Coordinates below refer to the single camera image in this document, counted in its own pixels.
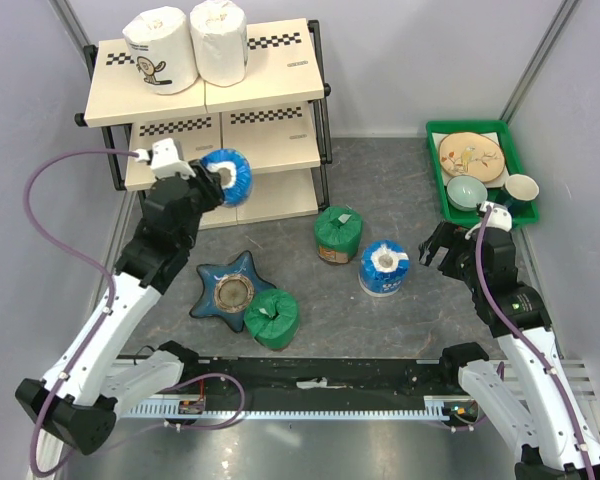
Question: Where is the bird-painted ceramic plate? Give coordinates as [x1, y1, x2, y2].
[438, 132, 505, 183]

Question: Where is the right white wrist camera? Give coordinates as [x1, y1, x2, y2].
[477, 200, 513, 232]

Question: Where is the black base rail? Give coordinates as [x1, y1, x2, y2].
[181, 357, 466, 405]

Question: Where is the beige three-tier shelf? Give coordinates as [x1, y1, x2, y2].
[74, 18, 332, 229]

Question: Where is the plain white roll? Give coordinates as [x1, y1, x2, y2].
[189, 1, 248, 87]

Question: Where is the green roll front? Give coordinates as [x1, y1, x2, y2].
[244, 289, 300, 350]

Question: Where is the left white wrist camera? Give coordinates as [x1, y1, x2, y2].
[133, 138, 196, 180]

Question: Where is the celadon ceramic bowl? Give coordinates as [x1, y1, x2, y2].
[446, 175, 488, 211]

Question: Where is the white cartoon-print roll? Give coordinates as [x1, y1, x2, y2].
[122, 6, 198, 95]

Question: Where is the slotted cable duct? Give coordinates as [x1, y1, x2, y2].
[121, 395, 470, 422]

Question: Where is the blue star-shaped dish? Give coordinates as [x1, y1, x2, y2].
[189, 250, 276, 333]

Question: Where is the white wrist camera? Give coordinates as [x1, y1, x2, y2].
[477, 200, 513, 232]
[133, 138, 196, 180]

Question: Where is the dark green white-lined cup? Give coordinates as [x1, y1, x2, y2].
[495, 174, 540, 214]

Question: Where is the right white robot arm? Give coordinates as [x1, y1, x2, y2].
[419, 221, 600, 479]

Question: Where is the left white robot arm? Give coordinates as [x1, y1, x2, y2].
[15, 161, 225, 455]

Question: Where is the blue roll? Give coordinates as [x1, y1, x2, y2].
[358, 240, 410, 297]
[201, 148, 253, 207]

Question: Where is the green roll near shelf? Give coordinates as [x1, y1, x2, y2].
[314, 206, 364, 264]

